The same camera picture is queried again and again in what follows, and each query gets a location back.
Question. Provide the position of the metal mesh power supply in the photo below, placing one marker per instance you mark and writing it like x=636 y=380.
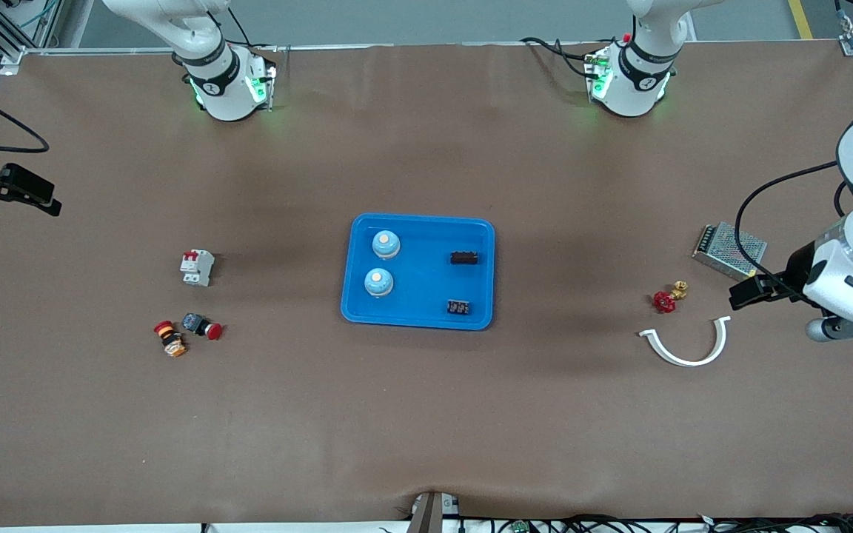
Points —
x=719 y=248

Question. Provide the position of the red mushroom emergency button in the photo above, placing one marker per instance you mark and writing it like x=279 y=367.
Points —
x=193 y=323

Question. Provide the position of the white circuit breaker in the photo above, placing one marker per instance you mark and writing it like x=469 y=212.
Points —
x=197 y=266

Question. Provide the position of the metal table edge bracket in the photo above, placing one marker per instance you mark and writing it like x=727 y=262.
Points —
x=432 y=512

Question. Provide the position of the white curved pipe clamp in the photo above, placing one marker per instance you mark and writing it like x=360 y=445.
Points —
x=682 y=362

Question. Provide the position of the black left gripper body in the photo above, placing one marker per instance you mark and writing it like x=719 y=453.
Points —
x=794 y=273

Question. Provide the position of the brown table mat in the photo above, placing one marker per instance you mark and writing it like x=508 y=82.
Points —
x=397 y=414

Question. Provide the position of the blue call bell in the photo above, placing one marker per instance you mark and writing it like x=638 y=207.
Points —
x=378 y=282
x=386 y=244

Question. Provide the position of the blue plastic tray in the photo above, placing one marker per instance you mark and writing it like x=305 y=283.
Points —
x=419 y=296

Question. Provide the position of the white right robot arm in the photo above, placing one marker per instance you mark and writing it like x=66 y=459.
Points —
x=223 y=81

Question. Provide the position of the orange red push button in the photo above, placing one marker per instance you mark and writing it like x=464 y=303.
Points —
x=171 y=342

